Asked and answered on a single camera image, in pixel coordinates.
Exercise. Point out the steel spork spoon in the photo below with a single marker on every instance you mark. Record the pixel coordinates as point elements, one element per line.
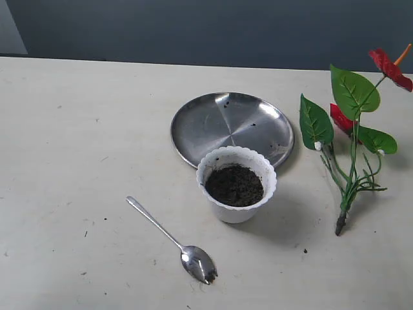
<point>194,260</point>

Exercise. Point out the artificial anthurium plant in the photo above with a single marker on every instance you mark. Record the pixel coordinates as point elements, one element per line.
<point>353,95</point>

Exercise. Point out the white scalloped plastic pot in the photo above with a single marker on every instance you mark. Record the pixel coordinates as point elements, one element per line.
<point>225,157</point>

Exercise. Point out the dark soil in pot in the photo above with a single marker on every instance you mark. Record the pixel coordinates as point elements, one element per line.
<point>236,186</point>

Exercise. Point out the round steel plate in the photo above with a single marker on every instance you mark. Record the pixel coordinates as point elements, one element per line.
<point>223,119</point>

